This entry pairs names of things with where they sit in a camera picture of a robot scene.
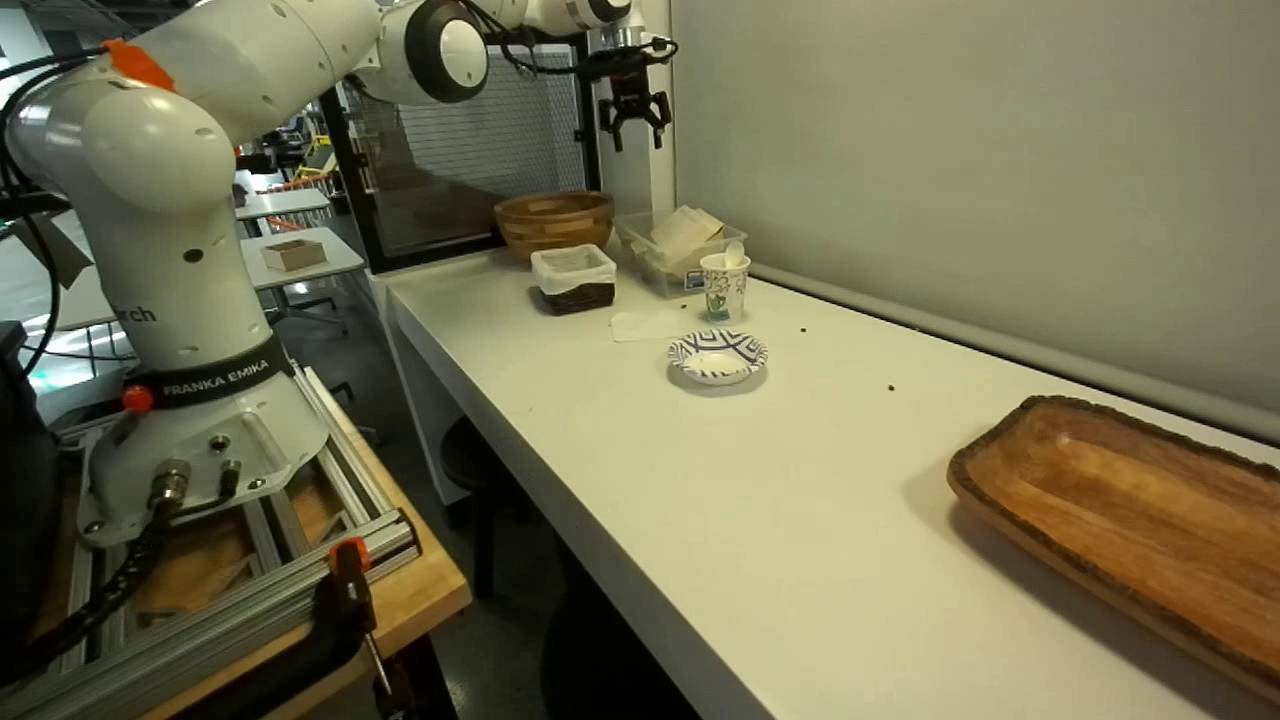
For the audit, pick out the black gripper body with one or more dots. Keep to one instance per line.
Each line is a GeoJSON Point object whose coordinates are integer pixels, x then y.
{"type": "Point", "coordinates": [634, 83]}

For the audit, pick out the large wooden tray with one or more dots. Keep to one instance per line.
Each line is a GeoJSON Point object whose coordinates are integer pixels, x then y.
{"type": "Point", "coordinates": [1135, 520]}

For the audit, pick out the white background table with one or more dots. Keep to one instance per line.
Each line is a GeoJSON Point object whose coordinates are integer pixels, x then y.
{"type": "Point", "coordinates": [283, 200]}

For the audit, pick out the black framed mesh panel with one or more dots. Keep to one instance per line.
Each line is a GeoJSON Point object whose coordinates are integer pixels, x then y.
{"type": "Point", "coordinates": [426, 200]}

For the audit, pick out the small white side table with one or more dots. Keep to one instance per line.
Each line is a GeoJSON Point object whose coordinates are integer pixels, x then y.
{"type": "Point", "coordinates": [303, 256]}

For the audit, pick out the clear plastic container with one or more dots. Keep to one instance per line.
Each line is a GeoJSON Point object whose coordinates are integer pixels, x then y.
{"type": "Point", "coordinates": [661, 255]}

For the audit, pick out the wooden base board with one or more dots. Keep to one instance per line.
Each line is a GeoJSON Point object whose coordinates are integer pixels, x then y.
{"type": "Point", "coordinates": [419, 586]}

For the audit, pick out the wooden bowl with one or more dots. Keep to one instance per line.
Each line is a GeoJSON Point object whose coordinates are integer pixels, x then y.
{"type": "Point", "coordinates": [554, 222]}

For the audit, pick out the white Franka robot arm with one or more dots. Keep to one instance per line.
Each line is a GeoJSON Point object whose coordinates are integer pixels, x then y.
{"type": "Point", "coordinates": [161, 255]}

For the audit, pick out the orange black clamp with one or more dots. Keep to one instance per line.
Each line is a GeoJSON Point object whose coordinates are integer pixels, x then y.
{"type": "Point", "coordinates": [351, 605]}

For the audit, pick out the aluminium mounting frame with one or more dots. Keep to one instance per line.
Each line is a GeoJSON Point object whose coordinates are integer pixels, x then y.
{"type": "Point", "coordinates": [382, 543]}

